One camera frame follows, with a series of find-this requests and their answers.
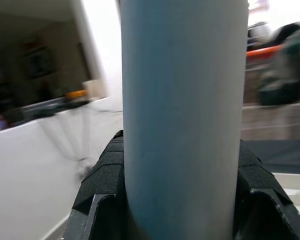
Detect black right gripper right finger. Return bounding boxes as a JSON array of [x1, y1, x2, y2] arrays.
[[230, 139, 300, 240]]

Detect orange plastic tray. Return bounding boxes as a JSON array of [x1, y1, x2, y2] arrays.
[[65, 89, 88, 100]]

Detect black router with antennas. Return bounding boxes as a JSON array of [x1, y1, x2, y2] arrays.
[[19, 96, 92, 120]]

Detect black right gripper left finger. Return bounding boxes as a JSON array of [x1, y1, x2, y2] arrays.
[[66, 129, 132, 240]]

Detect black plastic bag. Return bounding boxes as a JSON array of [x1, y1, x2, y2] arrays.
[[256, 21, 300, 107]]

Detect white plastic children table top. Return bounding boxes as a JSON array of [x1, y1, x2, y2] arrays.
[[271, 171, 300, 209]]

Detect beige patterned table cloth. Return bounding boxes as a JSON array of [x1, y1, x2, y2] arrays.
[[240, 101, 300, 141]]

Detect white plastic table leg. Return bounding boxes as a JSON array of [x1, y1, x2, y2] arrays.
[[119, 0, 250, 240]]

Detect black power cable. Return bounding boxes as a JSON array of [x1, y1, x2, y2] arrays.
[[39, 109, 102, 178]]

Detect storage box with orange lid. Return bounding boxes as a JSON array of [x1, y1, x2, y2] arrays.
[[245, 44, 285, 76]]

